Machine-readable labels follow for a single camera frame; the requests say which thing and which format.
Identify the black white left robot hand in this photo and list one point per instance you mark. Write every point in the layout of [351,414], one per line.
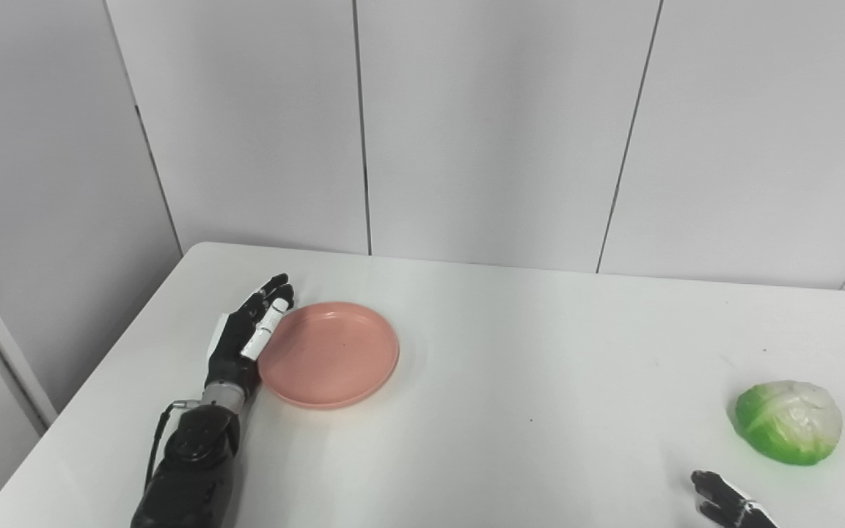
[232,359]

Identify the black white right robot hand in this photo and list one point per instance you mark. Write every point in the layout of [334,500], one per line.
[727,506]

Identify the green white cabbage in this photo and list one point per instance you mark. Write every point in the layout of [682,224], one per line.
[789,422]

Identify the pink round plate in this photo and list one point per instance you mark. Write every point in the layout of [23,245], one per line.
[331,356]

